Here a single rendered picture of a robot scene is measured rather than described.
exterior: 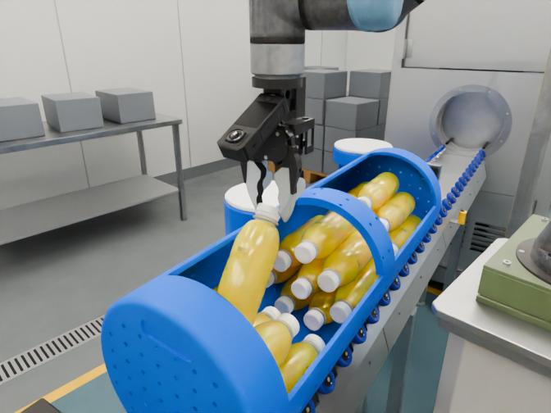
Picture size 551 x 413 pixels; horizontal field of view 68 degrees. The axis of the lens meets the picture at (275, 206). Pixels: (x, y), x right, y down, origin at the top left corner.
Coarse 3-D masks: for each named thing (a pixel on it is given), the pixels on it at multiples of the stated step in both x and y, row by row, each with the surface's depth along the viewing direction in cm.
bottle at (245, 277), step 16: (256, 224) 60; (272, 224) 62; (240, 240) 60; (256, 240) 59; (272, 240) 60; (240, 256) 59; (256, 256) 58; (272, 256) 60; (224, 272) 60; (240, 272) 58; (256, 272) 58; (224, 288) 58; (240, 288) 57; (256, 288) 58; (240, 304) 57; (256, 304) 59
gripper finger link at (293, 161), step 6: (294, 150) 57; (288, 156) 57; (294, 156) 57; (282, 162) 58; (288, 162) 58; (294, 162) 57; (300, 162) 58; (294, 168) 57; (300, 168) 58; (294, 174) 58; (300, 174) 59; (294, 180) 58; (294, 186) 59; (294, 192) 60
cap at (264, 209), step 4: (260, 204) 62; (264, 204) 62; (268, 204) 61; (260, 208) 62; (264, 208) 61; (268, 208) 61; (272, 208) 61; (276, 208) 62; (256, 212) 62; (260, 212) 61; (264, 212) 61; (268, 212) 61; (272, 212) 61; (276, 212) 62; (268, 216) 61; (272, 216) 61; (276, 216) 62; (276, 220) 62
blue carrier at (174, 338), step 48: (336, 192) 82; (432, 192) 107; (384, 240) 78; (144, 288) 52; (192, 288) 50; (384, 288) 78; (144, 336) 51; (192, 336) 45; (240, 336) 47; (336, 336) 61; (144, 384) 55; (192, 384) 48; (240, 384) 44
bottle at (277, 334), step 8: (272, 320) 62; (280, 320) 63; (256, 328) 60; (264, 328) 59; (272, 328) 59; (280, 328) 60; (288, 328) 62; (264, 336) 58; (272, 336) 58; (280, 336) 59; (288, 336) 60; (272, 344) 57; (280, 344) 58; (288, 344) 59; (272, 352) 56; (280, 352) 58; (288, 352) 59; (280, 360) 58
